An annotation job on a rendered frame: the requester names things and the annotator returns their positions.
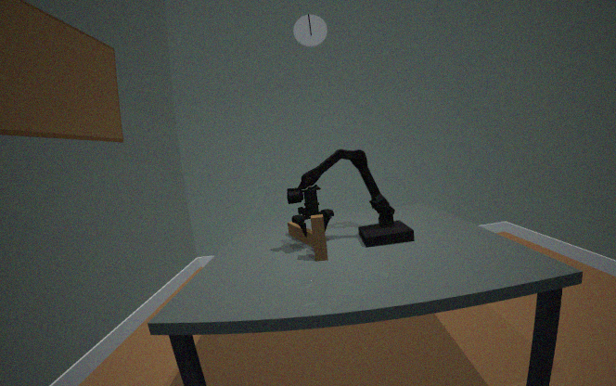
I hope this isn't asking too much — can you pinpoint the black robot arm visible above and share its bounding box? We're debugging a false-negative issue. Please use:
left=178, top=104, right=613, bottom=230
left=287, top=148, right=395, bottom=228

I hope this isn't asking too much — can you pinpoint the brown wooden board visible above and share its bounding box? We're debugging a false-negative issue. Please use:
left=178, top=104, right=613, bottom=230
left=288, top=222, right=314, bottom=248

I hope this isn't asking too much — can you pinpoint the brown wooden post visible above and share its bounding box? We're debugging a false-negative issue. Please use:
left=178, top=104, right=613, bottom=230
left=311, top=214, right=328, bottom=262

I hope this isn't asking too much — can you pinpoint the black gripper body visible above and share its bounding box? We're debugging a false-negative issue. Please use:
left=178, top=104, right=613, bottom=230
left=291, top=200, right=334, bottom=224

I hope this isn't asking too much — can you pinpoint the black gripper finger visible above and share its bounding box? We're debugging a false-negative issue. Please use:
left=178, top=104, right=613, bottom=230
left=297, top=223, right=307, bottom=237
left=323, top=217, right=332, bottom=232

